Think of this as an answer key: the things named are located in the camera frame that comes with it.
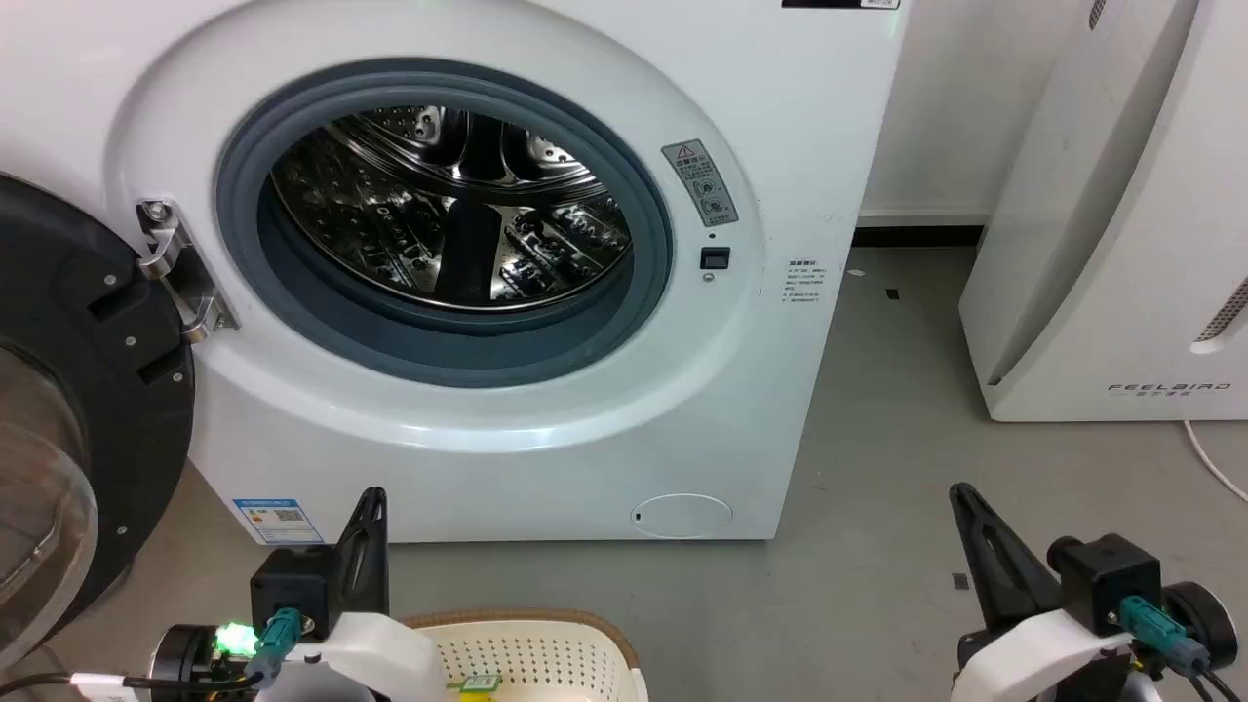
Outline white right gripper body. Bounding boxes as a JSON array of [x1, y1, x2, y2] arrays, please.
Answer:
[[950, 606, 1140, 702]]

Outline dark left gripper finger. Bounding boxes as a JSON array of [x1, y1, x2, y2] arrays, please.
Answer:
[[334, 487, 390, 619]]

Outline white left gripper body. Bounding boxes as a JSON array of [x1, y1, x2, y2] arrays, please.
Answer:
[[278, 608, 447, 702]]

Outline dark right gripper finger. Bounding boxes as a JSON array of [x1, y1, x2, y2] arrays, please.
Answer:
[[949, 483, 1064, 633]]

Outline stainless steel washing machine drum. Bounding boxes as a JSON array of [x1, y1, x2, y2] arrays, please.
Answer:
[[270, 104, 635, 314]]

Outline washing machine door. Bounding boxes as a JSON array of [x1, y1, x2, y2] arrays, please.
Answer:
[[0, 174, 197, 674]]

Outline metal washing machine door hinge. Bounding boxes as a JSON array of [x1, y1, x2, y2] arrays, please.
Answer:
[[136, 199, 241, 343]]

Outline blue energy label sticker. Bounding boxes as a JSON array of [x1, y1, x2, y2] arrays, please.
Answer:
[[231, 497, 326, 547]]

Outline white laundry basket brown rim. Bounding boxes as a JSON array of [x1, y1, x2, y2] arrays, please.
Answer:
[[398, 608, 650, 702]]

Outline oval drain filter cover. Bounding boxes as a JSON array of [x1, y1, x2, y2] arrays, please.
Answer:
[[633, 492, 735, 540]]

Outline grey rubber door gasket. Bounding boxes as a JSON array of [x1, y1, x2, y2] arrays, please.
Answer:
[[214, 58, 676, 390]]

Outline white Feelbird appliance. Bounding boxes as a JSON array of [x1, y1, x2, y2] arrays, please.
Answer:
[[957, 0, 1248, 423]]

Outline white front-load washing machine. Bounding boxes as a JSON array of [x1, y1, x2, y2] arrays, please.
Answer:
[[0, 0, 913, 544]]

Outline black cable teal plug left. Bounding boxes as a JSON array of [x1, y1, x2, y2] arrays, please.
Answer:
[[0, 605, 305, 699]]

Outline black cable teal plug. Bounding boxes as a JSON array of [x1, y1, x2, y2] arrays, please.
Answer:
[[1117, 596, 1248, 702], [0, 605, 305, 699]]

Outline black cable teal plug right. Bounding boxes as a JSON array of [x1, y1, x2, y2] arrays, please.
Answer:
[[1117, 596, 1248, 702]]

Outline white power cable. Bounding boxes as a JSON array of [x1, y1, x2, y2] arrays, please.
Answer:
[[1182, 418, 1248, 505]]

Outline black wall baseboard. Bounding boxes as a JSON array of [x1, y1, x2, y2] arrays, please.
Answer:
[[851, 224, 987, 250]]

